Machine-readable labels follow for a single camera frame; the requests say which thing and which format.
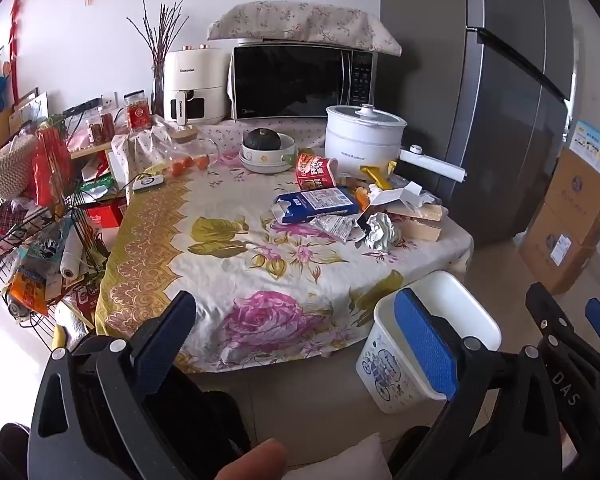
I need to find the dark green squash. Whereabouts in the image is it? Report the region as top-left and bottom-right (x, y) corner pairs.
(243, 128), (281, 151)

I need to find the person's left hand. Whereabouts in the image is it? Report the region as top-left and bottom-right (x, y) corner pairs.
(215, 437), (288, 480)

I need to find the wooden shelf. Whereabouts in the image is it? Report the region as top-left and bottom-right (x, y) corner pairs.
(67, 137), (131, 206)

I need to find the yellow wrapper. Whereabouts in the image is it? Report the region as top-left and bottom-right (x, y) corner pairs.
(360, 164), (399, 192)

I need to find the floral tablecloth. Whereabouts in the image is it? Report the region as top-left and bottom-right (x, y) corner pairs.
(95, 152), (474, 375)

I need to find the white paper box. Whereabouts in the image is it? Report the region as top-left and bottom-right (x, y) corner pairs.
(370, 181), (437, 211)

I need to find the red hanging decoration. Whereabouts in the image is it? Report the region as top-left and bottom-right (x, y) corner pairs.
(9, 0), (29, 106)

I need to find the red box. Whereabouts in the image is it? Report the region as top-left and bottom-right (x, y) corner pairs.
(82, 200), (127, 244)

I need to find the white air fryer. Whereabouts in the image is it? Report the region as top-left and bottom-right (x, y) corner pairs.
(162, 46), (231, 126)

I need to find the white electric pot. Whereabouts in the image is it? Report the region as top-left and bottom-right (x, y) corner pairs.
(324, 104), (467, 183)

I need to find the white remote device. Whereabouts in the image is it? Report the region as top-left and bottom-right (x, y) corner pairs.
(132, 175), (165, 194)

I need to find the beige cardboard piece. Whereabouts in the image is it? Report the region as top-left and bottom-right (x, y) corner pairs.
(390, 204), (445, 222)
(402, 220), (444, 244)

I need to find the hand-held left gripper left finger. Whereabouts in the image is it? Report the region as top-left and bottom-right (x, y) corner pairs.
(27, 290), (201, 480)

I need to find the woven basket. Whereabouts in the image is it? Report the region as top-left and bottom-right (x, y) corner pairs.
(0, 136), (39, 199)

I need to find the white plastic bin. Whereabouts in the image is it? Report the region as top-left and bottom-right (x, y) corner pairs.
(356, 271), (502, 415)

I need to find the floral cover cloth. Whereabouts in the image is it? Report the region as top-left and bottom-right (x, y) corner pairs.
(207, 2), (402, 57)

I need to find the red label jar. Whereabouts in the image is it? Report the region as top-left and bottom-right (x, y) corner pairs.
(125, 91), (149, 132)

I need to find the brown cardboard box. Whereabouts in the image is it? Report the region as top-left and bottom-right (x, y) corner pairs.
(542, 147), (600, 248)
(517, 202), (600, 296)

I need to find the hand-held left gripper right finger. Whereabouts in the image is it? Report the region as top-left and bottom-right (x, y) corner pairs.
(390, 287), (563, 480)

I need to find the white bowl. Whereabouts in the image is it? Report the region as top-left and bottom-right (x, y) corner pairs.
(240, 135), (296, 174)

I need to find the white cushion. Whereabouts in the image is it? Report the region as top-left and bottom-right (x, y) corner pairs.
(290, 432), (394, 480)

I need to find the small flower print cloth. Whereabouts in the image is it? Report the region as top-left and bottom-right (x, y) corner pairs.
(111, 119), (231, 187)

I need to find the red bag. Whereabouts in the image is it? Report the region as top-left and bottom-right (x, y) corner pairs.
(32, 125), (74, 207)

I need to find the vase with dry twigs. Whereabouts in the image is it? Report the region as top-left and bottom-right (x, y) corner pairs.
(127, 0), (194, 117)

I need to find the blue snack packet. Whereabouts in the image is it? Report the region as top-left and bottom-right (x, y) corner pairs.
(271, 187), (358, 225)

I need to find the picture frame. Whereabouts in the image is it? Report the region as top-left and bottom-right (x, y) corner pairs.
(7, 87), (49, 134)

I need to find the grey refrigerator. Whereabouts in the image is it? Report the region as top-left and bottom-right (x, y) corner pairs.
(380, 0), (577, 247)

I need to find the red instant noodle cup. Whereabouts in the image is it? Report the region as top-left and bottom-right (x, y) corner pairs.
(295, 152), (339, 192)

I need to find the black microwave oven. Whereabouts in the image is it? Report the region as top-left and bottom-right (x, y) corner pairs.
(228, 42), (379, 122)

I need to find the silver snack wrapper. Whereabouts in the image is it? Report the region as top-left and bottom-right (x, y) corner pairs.
(310, 214), (362, 244)

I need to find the black cable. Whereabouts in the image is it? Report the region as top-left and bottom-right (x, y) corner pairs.
(122, 174), (148, 198)

